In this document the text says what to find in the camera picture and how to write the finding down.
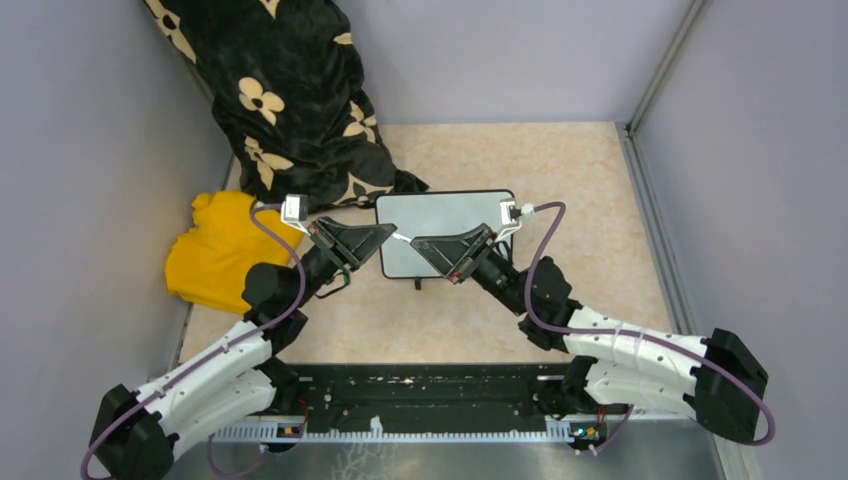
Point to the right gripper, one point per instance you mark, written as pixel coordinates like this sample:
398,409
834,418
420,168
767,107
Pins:
448,252

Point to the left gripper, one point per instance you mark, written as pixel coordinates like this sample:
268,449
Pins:
349,246

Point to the white whiteboard black frame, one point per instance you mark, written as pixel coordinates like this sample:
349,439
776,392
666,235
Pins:
432,214

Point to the green white marker pen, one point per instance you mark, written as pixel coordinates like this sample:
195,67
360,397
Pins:
401,237

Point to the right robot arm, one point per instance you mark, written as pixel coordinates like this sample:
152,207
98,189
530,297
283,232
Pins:
716,380

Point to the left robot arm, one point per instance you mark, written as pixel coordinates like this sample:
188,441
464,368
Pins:
140,433

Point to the yellow cloth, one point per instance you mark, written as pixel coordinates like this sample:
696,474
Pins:
207,265

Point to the black floral blanket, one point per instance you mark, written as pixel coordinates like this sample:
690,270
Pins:
288,93

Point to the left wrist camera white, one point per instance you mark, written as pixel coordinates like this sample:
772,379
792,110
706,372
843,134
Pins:
294,209

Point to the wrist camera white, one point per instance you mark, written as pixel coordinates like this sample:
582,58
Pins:
511,214
294,209

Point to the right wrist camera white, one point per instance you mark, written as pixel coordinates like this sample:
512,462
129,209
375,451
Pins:
511,214

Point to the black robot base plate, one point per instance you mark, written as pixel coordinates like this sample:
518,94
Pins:
431,398

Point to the white slotted cable duct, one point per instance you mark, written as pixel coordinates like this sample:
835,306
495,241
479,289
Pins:
272,431

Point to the aluminium frame rail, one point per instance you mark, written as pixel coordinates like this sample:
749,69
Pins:
662,252

